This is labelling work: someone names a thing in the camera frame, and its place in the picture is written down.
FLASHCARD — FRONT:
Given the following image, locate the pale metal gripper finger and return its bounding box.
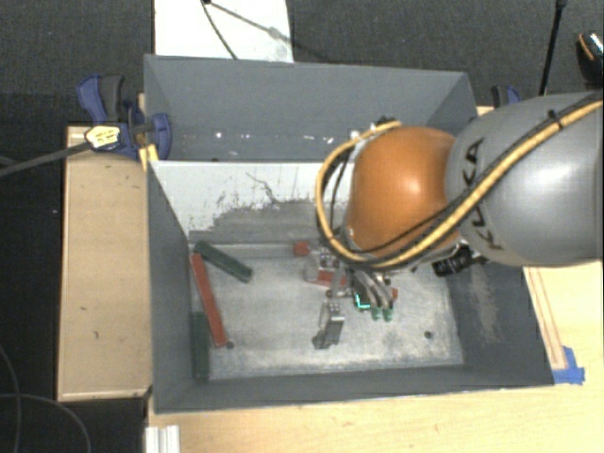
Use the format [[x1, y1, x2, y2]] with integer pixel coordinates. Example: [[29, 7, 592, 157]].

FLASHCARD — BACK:
[[311, 300, 347, 350], [304, 248, 340, 283]]

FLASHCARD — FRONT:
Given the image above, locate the red-brown flat block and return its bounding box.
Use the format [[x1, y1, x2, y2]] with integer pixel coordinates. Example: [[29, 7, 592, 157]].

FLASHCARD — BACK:
[[293, 241, 400, 300], [189, 252, 231, 349]]

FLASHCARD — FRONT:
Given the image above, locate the grey metal bin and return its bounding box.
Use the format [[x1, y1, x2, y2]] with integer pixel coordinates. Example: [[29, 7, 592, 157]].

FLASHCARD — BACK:
[[142, 53, 556, 415]]

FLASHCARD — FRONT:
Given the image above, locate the dark green flat block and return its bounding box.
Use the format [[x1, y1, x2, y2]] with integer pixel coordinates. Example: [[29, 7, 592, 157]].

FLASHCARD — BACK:
[[189, 310, 211, 382], [193, 239, 254, 284]]

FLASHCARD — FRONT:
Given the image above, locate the pale wood board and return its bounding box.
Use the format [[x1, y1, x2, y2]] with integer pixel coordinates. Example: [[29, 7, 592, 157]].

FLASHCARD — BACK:
[[56, 125, 155, 403]]

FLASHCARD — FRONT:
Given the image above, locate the black cylinder on white bracket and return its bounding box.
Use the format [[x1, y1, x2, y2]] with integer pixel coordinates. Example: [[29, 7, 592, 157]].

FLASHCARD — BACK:
[[430, 244, 487, 278]]

